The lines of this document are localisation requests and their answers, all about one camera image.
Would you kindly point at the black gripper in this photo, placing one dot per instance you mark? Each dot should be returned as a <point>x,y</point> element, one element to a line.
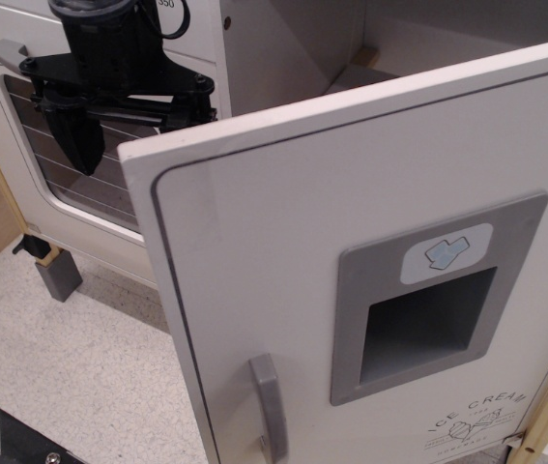
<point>115,70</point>

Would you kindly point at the white toy fridge door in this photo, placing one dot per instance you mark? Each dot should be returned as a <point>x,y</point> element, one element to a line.
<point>245,220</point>

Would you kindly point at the white toy oven door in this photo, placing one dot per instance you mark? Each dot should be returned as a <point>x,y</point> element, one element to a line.
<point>86,214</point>

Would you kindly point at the grey kitchen leg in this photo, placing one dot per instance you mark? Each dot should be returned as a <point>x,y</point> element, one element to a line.
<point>61,277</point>

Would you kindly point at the white toy kitchen cabinet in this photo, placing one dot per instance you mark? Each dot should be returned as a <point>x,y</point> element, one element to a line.
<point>271,53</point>

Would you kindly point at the grey ice dispenser panel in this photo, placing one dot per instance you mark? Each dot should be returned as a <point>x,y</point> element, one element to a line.
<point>427,300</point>

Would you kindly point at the grey oven door handle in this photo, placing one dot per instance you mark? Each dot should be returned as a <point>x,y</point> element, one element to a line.
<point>12,54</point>

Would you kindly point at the black clamp bracket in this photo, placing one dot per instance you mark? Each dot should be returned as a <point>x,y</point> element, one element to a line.
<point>33,245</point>

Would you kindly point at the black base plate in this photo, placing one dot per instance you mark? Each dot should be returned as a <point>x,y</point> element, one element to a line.
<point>26,445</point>

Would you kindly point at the grey fridge door handle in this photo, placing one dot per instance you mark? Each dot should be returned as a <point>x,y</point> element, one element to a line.
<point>274,440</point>

